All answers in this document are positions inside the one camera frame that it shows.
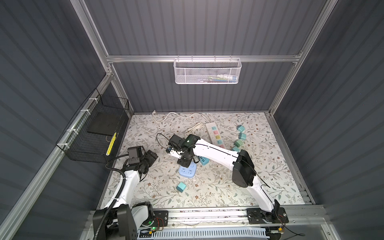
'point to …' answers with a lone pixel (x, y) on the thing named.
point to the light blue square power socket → (189, 172)
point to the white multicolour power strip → (214, 135)
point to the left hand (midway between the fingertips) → (152, 158)
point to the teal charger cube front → (181, 186)
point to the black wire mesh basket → (79, 144)
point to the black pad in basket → (105, 123)
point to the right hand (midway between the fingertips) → (185, 162)
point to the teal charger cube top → (240, 128)
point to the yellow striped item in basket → (111, 144)
